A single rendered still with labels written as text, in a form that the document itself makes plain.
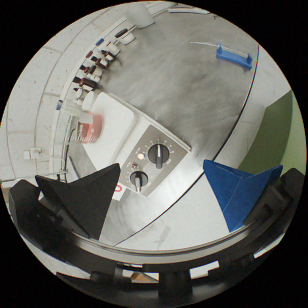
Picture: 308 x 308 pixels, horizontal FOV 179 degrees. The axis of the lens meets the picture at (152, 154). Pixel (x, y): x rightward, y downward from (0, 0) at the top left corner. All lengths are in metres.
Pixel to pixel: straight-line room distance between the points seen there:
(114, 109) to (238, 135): 0.22
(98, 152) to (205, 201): 0.22
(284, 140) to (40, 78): 0.76
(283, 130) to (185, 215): 0.23
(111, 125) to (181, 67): 0.21
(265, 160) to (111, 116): 0.23
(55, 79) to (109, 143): 0.55
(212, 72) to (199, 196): 0.27
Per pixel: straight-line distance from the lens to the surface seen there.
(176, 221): 0.25
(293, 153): 0.16
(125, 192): 0.27
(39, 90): 0.65
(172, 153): 0.15
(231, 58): 0.31
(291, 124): 0.17
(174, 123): 0.20
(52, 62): 0.65
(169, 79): 0.25
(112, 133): 0.15
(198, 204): 0.22
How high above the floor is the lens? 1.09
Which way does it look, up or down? 65 degrees down
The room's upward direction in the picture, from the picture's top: 97 degrees counter-clockwise
